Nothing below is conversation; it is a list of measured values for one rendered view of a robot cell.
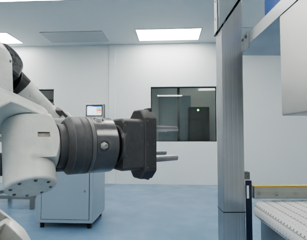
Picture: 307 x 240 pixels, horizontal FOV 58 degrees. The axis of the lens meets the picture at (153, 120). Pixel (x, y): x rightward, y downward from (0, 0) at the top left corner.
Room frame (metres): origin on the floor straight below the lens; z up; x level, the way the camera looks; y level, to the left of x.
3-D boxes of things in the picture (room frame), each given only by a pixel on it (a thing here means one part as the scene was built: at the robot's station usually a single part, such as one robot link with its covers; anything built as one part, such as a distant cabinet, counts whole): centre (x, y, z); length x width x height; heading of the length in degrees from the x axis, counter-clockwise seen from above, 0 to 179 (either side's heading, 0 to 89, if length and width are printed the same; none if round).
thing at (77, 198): (3.29, 0.94, 0.38); 0.63 x 0.57 x 0.76; 87
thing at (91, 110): (3.42, 0.72, 1.07); 0.23 x 0.10 x 0.62; 87
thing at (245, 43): (0.73, -0.24, 1.25); 0.05 x 0.01 x 0.04; 1
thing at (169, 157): (0.52, -0.02, 0.96); 0.06 x 0.03 x 0.02; 123
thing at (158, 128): (0.52, -0.02, 1.02); 0.06 x 0.03 x 0.02; 123
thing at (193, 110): (5.76, -0.62, 1.43); 1.38 x 0.01 x 1.16; 87
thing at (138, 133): (0.47, 0.06, 0.99); 0.12 x 0.10 x 0.13; 123
